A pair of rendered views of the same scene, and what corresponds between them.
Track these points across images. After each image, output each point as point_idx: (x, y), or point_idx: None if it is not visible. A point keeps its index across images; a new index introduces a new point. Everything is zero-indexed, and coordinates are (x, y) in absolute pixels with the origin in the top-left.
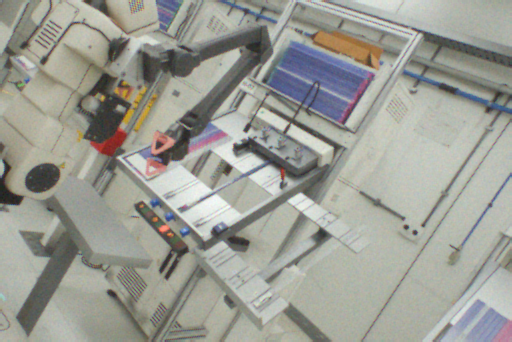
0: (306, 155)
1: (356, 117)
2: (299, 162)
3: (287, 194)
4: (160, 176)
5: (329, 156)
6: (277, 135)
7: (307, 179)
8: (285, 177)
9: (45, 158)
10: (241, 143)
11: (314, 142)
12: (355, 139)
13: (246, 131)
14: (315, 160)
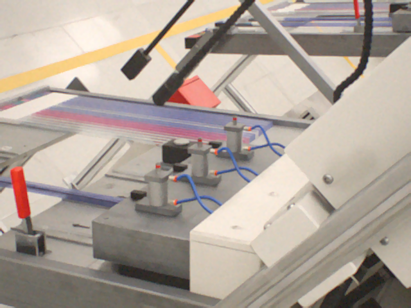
0: (183, 221)
1: (338, 123)
2: (129, 217)
3: (0, 273)
4: (9, 126)
5: (235, 273)
6: (262, 168)
7: (90, 280)
8: (88, 249)
9: None
10: (181, 145)
11: (261, 208)
12: (307, 237)
13: (126, 71)
14: (180, 249)
